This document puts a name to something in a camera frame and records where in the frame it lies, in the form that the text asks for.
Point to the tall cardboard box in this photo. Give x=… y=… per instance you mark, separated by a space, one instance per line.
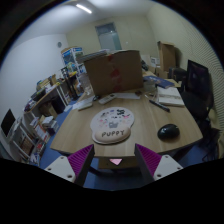
x=167 y=58

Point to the ceiling light tube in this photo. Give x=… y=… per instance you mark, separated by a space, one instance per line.
x=84 y=8

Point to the blue book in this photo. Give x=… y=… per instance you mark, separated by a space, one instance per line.
x=159 y=81

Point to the white open notebook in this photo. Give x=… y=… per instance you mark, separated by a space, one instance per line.
x=169 y=96

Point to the black laptop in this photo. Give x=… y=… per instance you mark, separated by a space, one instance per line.
x=197 y=90

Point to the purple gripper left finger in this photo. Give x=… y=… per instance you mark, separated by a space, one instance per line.
x=73 y=168

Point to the large brown cardboard box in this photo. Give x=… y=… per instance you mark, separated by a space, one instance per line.
x=115 y=72

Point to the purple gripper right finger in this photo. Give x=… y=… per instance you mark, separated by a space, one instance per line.
x=154 y=166

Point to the white paper sheet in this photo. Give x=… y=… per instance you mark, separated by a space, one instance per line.
x=127 y=96

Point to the black monitor on shelf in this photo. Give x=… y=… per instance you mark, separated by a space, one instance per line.
x=7 y=122

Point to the black computer mouse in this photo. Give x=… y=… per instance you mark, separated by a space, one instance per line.
x=168 y=131

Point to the cluttered side desk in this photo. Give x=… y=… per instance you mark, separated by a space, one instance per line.
x=46 y=94

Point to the grey door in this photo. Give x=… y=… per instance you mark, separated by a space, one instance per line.
x=108 y=37

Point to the puppy print mouse pad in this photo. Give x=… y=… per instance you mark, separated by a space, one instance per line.
x=112 y=125

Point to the black pen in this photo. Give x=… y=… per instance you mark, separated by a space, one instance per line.
x=159 y=105

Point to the white remote control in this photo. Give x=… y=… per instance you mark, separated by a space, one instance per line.
x=107 y=99

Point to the pink triangular sticker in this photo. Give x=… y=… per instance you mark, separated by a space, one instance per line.
x=115 y=161

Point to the white shelf rack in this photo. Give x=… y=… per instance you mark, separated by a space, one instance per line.
x=30 y=143

